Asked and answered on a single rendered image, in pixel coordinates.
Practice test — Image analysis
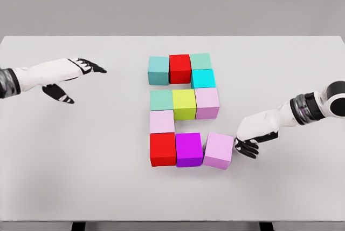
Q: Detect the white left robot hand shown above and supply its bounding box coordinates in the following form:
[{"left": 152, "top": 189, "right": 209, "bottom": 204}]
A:
[{"left": 34, "top": 57, "right": 107, "bottom": 105}]

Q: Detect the mint green cube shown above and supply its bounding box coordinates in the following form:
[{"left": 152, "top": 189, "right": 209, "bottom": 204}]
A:
[
  {"left": 190, "top": 53, "right": 212, "bottom": 71},
  {"left": 149, "top": 89, "right": 174, "bottom": 112}
]

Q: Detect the purple cube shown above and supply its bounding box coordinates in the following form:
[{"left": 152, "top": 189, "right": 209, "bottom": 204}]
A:
[{"left": 175, "top": 132, "right": 204, "bottom": 168}]

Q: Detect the pink cube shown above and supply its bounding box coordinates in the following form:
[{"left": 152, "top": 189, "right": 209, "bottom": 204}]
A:
[
  {"left": 202, "top": 132, "right": 234, "bottom": 171},
  {"left": 194, "top": 87, "right": 220, "bottom": 120},
  {"left": 149, "top": 109, "right": 176, "bottom": 134}
]

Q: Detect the red cube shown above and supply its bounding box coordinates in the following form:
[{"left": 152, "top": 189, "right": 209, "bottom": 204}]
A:
[
  {"left": 169, "top": 54, "right": 192, "bottom": 85},
  {"left": 149, "top": 132, "right": 177, "bottom": 167}
]

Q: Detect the teal cube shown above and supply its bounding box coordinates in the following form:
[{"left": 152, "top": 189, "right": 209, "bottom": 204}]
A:
[{"left": 147, "top": 56, "right": 170, "bottom": 86}]

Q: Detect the yellow-green cube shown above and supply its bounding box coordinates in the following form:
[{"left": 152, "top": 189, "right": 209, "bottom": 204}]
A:
[{"left": 172, "top": 89, "right": 197, "bottom": 121}]

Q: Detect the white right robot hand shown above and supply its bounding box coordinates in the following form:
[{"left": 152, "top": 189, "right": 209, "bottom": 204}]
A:
[{"left": 233, "top": 113, "right": 280, "bottom": 159}]

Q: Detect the cyan cube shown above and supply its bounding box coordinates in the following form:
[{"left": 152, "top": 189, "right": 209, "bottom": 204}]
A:
[{"left": 190, "top": 69, "right": 217, "bottom": 90}]

